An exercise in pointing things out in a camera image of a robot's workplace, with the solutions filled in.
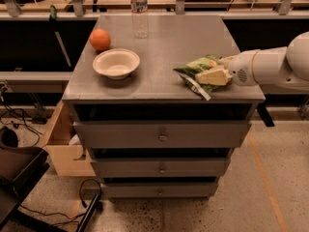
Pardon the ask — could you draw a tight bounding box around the green handled tool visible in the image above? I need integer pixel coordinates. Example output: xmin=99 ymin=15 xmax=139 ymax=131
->
xmin=49 ymin=5 xmax=72 ymax=68

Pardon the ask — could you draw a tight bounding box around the grey drawer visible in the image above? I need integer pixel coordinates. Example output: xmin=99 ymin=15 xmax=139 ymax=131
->
xmin=91 ymin=158 xmax=230 ymax=178
xmin=73 ymin=121 xmax=251 ymax=149
xmin=102 ymin=183 xmax=217 ymax=199

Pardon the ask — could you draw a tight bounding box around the grey drawer cabinet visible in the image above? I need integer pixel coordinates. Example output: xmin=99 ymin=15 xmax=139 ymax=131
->
xmin=63 ymin=15 xmax=265 ymax=186

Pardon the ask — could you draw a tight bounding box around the middle grey drawer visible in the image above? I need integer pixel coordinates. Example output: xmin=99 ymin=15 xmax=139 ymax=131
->
xmin=91 ymin=158 xmax=230 ymax=178

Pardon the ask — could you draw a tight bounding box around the black chair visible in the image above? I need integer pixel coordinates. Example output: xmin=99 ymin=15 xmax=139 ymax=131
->
xmin=0 ymin=127 xmax=49 ymax=232

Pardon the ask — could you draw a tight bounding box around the top grey drawer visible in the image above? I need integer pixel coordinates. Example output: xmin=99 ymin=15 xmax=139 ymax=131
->
xmin=73 ymin=121 xmax=251 ymax=149

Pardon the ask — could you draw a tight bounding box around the green jalapeno chip bag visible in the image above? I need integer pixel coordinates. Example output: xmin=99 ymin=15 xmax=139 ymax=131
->
xmin=174 ymin=54 xmax=220 ymax=101

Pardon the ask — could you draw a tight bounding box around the white paper bowl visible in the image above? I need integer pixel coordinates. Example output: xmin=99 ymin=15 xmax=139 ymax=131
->
xmin=93 ymin=48 xmax=140 ymax=80

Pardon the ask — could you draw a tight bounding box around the orange fruit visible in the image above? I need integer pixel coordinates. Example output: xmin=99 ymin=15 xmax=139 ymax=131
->
xmin=89 ymin=29 xmax=111 ymax=51

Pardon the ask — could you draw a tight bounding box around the black floor cable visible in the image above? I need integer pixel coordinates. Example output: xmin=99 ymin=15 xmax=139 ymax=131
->
xmin=18 ymin=178 xmax=103 ymax=228

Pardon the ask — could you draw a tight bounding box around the bottom grey drawer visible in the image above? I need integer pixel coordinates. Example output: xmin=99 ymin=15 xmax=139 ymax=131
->
xmin=102 ymin=183 xmax=217 ymax=199

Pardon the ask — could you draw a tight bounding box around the clear plastic water bottle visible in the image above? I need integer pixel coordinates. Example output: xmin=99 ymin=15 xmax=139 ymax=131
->
xmin=130 ymin=0 xmax=148 ymax=39

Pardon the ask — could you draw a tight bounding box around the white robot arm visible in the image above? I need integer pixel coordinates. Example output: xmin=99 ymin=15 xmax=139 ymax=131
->
xmin=195 ymin=32 xmax=309 ymax=90

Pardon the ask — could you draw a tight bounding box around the light wooden box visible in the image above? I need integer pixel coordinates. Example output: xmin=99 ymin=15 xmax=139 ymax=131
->
xmin=40 ymin=101 xmax=95 ymax=177

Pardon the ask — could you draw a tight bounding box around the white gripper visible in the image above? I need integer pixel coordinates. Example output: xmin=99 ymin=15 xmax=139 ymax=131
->
xmin=195 ymin=50 xmax=258 ymax=86

